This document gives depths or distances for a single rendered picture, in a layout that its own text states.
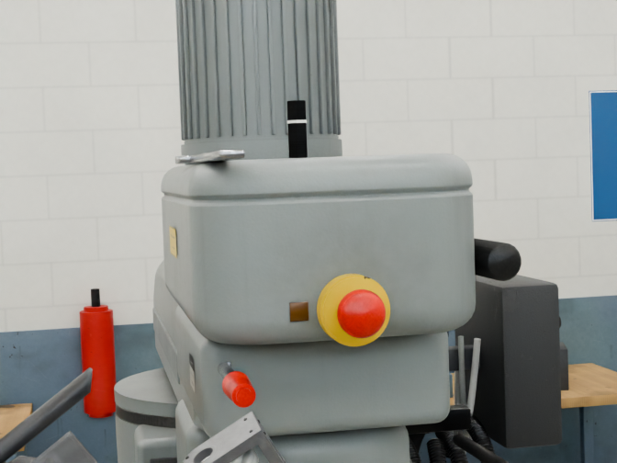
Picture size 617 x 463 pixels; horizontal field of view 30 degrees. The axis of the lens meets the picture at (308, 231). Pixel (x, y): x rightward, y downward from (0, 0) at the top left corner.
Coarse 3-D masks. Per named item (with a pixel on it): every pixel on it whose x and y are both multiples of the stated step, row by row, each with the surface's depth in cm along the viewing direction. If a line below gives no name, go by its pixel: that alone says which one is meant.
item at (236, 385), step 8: (224, 368) 103; (224, 376) 101; (232, 376) 96; (240, 376) 95; (224, 384) 96; (232, 384) 94; (240, 384) 92; (248, 384) 93; (224, 392) 97; (232, 392) 92; (240, 392) 92; (248, 392) 92; (232, 400) 92; (240, 400) 92; (248, 400) 92
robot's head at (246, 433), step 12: (240, 420) 83; (252, 420) 82; (228, 432) 83; (240, 432) 82; (252, 432) 80; (264, 432) 81; (204, 444) 83; (216, 444) 82; (228, 444) 81; (240, 444) 80; (252, 444) 80; (264, 444) 80; (192, 456) 82; (204, 456) 82; (216, 456) 80; (228, 456) 80; (240, 456) 80; (252, 456) 81; (276, 456) 81
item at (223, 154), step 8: (208, 152) 96; (216, 152) 91; (224, 152) 89; (232, 152) 89; (240, 152) 89; (176, 160) 111; (184, 160) 109; (192, 160) 107; (200, 160) 101; (208, 160) 97; (216, 160) 95; (224, 160) 96
